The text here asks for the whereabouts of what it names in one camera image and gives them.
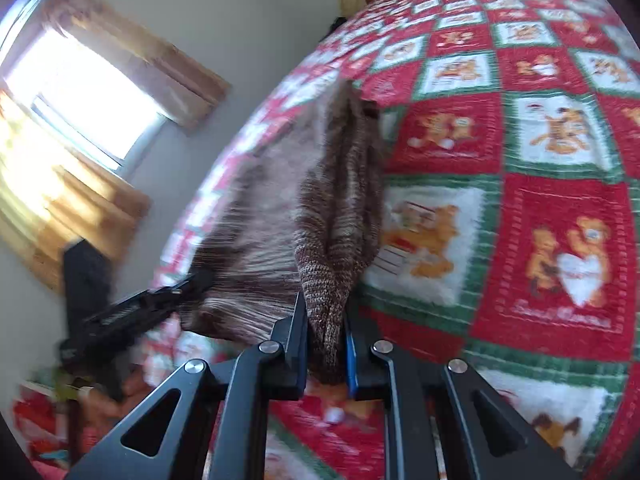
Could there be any brown knitted sweater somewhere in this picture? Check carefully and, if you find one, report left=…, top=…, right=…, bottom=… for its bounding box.
left=180, top=79, right=384, bottom=384

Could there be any side window yellow curtain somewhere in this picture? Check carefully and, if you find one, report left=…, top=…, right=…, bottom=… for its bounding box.
left=42, top=0, right=231, bottom=129

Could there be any red patchwork bedspread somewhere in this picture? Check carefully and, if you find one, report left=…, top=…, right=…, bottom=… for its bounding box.
left=154, top=0, right=639, bottom=479

